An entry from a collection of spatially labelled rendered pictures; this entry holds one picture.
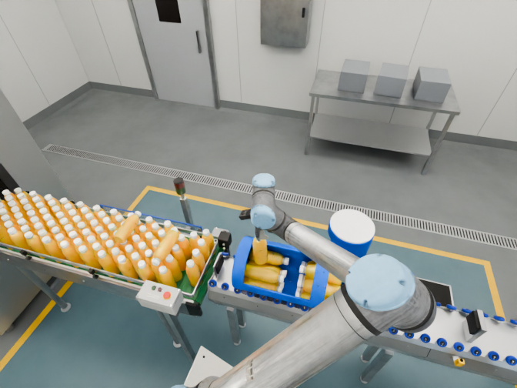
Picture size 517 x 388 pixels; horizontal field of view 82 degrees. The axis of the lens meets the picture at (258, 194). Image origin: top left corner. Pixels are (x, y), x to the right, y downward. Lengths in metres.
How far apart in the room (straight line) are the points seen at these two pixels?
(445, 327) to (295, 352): 1.32
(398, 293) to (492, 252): 3.18
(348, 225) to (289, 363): 1.36
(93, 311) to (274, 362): 2.50
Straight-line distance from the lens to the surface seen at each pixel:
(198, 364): 1.19
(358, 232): 1.95
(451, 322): 1.97
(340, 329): 0.67
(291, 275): 1.78
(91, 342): 2.98
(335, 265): 0.91
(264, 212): 1.05
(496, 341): 2.04
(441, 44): 4.48
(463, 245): 3.68
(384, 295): 0.62
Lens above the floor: 2.51
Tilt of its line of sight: 45 degrees down
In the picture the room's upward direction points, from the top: 1 degrees counter-clockwise
